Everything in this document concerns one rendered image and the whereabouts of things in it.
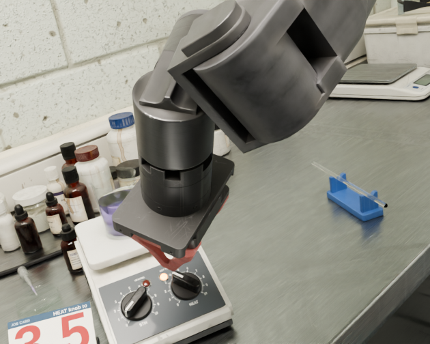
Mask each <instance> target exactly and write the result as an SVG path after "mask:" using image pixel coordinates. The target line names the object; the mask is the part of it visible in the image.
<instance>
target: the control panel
mask: <svg viewBox="0 0 430 344"><path fill-rule="evenodd" d="M176 271H178V272H181V273H183V272H189V273H192V274H195V275H196V276H197V277H198V278H199V280H200V281H201V291H200V293H199V295H198V296H197V297H196V298H194V299H192V300H180V299H179V298H176V297H175V296H174V294H173V292H172V290H171V283H172V281H173V279H172V272H173V271H171V270H169V269H166V268H164V267H162V266H161V265H159V266H156V267H153V268H150V269H148V270H145V271H142V272H139V273H137V274H134V275H132V276H129V277H126V278H123V279H121V280H118V281H115V282H113V283H110V284H108V285H105V286H102V287H99V288H98V289H99V292H100V296H101V298H102V302H103V305H104V307H105V310H106V314H107V316H108V319H109V321H110V324H111V327H112V330H113V333H114V335H115V339H116V341H117V344H135V343H138V342H140V341H142V340H145V339H148V338H149V337H151V336H154V335H157V334H159V333H161V332H164V331H166V330H169V329H171V328H174V327H176V326H178V325H181V324H183V323H186V322H187V321H190V320H192V319H195V318H198V317H200V316H202V315H205V314H207V313H210V312H212V311H215V310H217V309H219V308H222V307H224V305H226V304H225V301H224V300H223V297H222V296H221V294H220V292H219V290H218V288H217V286H216V283H215V282H214V279H213V278H212V275H211V274H210V272H209V270H208V268H207V266H206V264H205V262H204V260H203V258H202V256H201V254H200V252H199V251H197V252H196V254H195V255H194V257H193V258H192V260H191V261H189V262H188V263H185V264H183V265H182V266H180V267H179V268H178V269H177V270H176ZM161 274H166V275H167V279H166V280H161V279H160V275H161ZM145 280H147V281H149V282H150V285H149V286H148V287H145V288H146V290H147V295H148V296H149V297H150V298H151V301H152V309H151V311H150V313H149V315H148V316H147V317H146V318H144V319H142V320H139V321H132V320H129V319H127V318H125V317H124V315H123V314H122V312H121V301H122V300H123V299H124V297H125V296H126V295H127V294H129V293H131V292H133V291H137V289H138V288H139V287H141V286H143V281H145Z"/></svg>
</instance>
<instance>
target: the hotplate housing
mask: <svg viewBox="0 0 430 344"><path fill-rule="evenodd" d="M74 244H75V247H76V250H77V253H78V257H79V259H80V262H81V266H82V269H83V272H84V275H85V278H86V281H87V284H88V286H89V290H90V292H91V295H92V298H93V300H94V303H95V305H96V308H97V311H98V314H99V317H100V320H101V322H102V325H103V328H104V331H105V334H106V337H107V339H108V342H109V344H117V341H116V339H115V335H114V333H113V330H112V327H111V324H110V321H109V319H108V316H107V314H106V310H105V307H104V305H103V302H102V298H101V296H100V292H99V289H98V288H99V287H102V286H105V285H108V284H110V283H113V282H115V281H118V280H121V279H123V278H126V277H129V276H132V275H134V274H137V273H139V272H142V271H145V270H148V269H150V268H153V267H156V266H159V265H160V264H159V263H158V261H157V260H156V259H155V258H154V256H153V255H152V254H151V253H150V252H148V253H144V254H142V255H139V256H136V257H133V258H131V259H127V260H125V261H122V262H119V263H116V264H114V265H111V266H109V267H106V268H103V269H100V270H92V269H90V268H89V266H88V264H87V261H86V258H85V256H84V253H83V250H82V248H81V245H80V243H79V240H78V238H77V241H75V242H74ZM198 251H199V252H200V254H201V256H202V258H203V260H204V262H205V264H206V266H207V268H208V270H209V272H210V274H211V275H212V278H213V279H214V282H215V283H216V286H217V288H218V290H219V292H220V294H221V296H222V297H223V300H224V301H225V304H226V305H224V307H222V308H219V309H217V310H215V311H212V312H210V313H207V314H205V315H202V316H200V317H198V318H195V319H192V320H190V321H187V322H186V323H183V324H181V325H178V326H176V327H174V328H171V329H169V330H166V331H164V332H161V333H159V334H157V335H154V336H151V337H149V338H148V339H145V340H142V341H140V342H138V343H135V344H188V343H190V342H193V341H195V340H197V339H200V338H202V337H204V336H207V335H209V334H211V333H213V332H216V331H218V330H220V329H223V328H225V327H227V326H230V325H232V324H233V320H232V317H231V316H232V315H234V313H233V307H232V304H231V302H230V300H229V299H228V297H227V295H226V293H225V290H224V289H223V286H222V285H221V283H220V281H219V279H218V277H217V275H216V273H215V271H214V269H213V267H212V265H211V264H210V262H209V260H208V258H207V256H206V254H205V252H204V250H203V248H202V246H200V247H199V249H198Z"/></svg>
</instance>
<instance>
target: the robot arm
mask: <svg viewBox="0 0 430 344"><path fill-rule="evenodd" d="M376 1H377V0H237V1H235V0H226V1H224V2H222V3H220V4H218V5H217V6H216V7H214V8H212V9H211V10H202V9H200V10H191V11H189V12H187V13H185V14H183V15H182V16H180V17H179V18H178V20H177V21H176V23H175V25H174V27H173V29H172V32H171V34H170V36H169V38H168V40H167V42H166V44H165V46H164V48H163V50H162V52H161V54H160V56H159V58H158V60H157V62H156V65H155V66H154V70H152V71H150V72H148V73H146V74H144V75H143V76H142V77H141V78H140V79H139V80H138V81H137V82H136V83H135V84H134V87H133V89H132V102H133V109H134V122H135V130H136V137H137V151H138V158H139V172H140V180H139V181H138V182H137V183H136V184H135V186H134V187H133V189H132V190H131V191H130V192H129V193H128V195H127V196H126V198H125V199H124V200H123V201H122V203H121V204H120V206H119V207H118V208H117V209H116V210H115V212H114V213H113V215H112V221H113V228H114V230H116V231H117V232H119V233H122V234H124V235H126V236H128V237H130V238H132V239H133V240H134V241H136V242H138V243H139V244H140V245H142V246H143V247H145V248H146V249H147V250H148V251H149V252H150V253H151V254H152V255H153V256H154V258H155V259H156V260H157V261H158V263H159V264H160V265H161V266H162V267H164V268H166V269H169V270H171V271H173V272H174V271H176V270H177V269H178V268H179V267H180V266H182V265H183V264H185V263H188V262H189V261H191V260H192V258H193V257H194V255H195V254H196V252H197V251H198V249H199V247H200V245H201V240H202V238H203V236H204V235H205V233H206V231H207V230H208V228H209V226H210V225H211V223H212V221H213V220H214V218H215V216H216V215H217V214H218V213H219V211H221V209H222V208H223V205H224V204H225V202H226V201H227V199H228V198H229V187H228V185H226V183H227V182H228V180H229V178H230V177H231V175H233V174H234V168H235V164H234V162H233V161H232V160H229V159H226V158H223V157H221V156H218V155H216V154H213V149H214V129H215V124H216V125H217V126H218V127H219V128H220V129H221V130H222V131H223V132H224V133H225V134H226V135H227V136H228V137H229V139H230V140H231V141H232V142H233V143H234V144H235V145H236V146H237V147H238V149H239V150H240V151H241V152H242V153H243V154H245V153H246V152H249V151H252V150H254V149H257V148H259V147H262V146H264V145H267V144H269V143H275V142H278V141H282V140H284V139H286V138H288V137H290V136H292V135H293V134H295V133H297V132H298V131H299V130H301V129H302V128H303V127H305V125H307V124H308V123H309V122H310V121H311V120H312V119H313V118H314V116H316V114H317V113H318V112H319V110H320V108H321V107H322V106H323V104H324V103H325V101H326V100H327V99H328V97H329V96H330V94H331V93H332V91H333V90H334V88H335V87H336V86H337V84H338V83H339V81H340V80H341V79H342V77H343V75H344V74H345V73H346V72H347V68H346V66H345V64H344V62H345V60H346V59H347V58H348V57H349V55H350V53H351V52H352V51H353V49H354V48H355V46H356V45H357V43H358V42H359V41H360V39H361V37H362V35H363V33H364V28H365V25H366V21H367V18H368V17H369V14H370V13H371V10H372V9H373V6H374V5H375V2H376ZM164 253H166V254H168V255H171V256H173V258H172V259H169V258H167V256H166V255H165V254H164Z"/></svg>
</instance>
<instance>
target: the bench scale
mask: <svg viewBox="0 0 430 344"><path fill-rule="evenodd" d="M428 96H430V68H425V67H417V64H416V63H363V64H359V65H357V66H355V67H353V68H351V69H349V70H347V72H346V73H345V74H344V75H343V77H342V79H341V80H340V81H339V83H338V84H337V86H336V87H335V88H334V90H333V91H332V93H331V94H330V96H329V97H337V98H369V99H386V100H423V99H425V98H427V97H428Z"/></svg>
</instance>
